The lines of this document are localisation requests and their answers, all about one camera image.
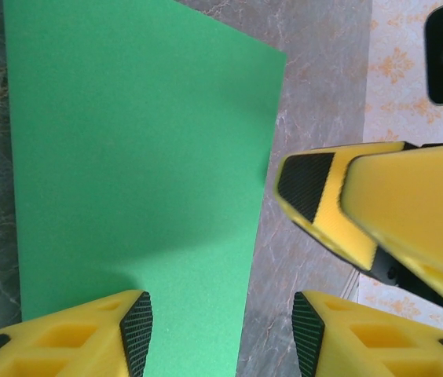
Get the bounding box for green paper sheet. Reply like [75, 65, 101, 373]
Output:
[2, 0, 288, 377]

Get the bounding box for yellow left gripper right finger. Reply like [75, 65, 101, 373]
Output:
[291, 290, 443, 377]

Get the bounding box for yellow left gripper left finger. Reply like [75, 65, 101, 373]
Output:
[0, 289, 154, 377]

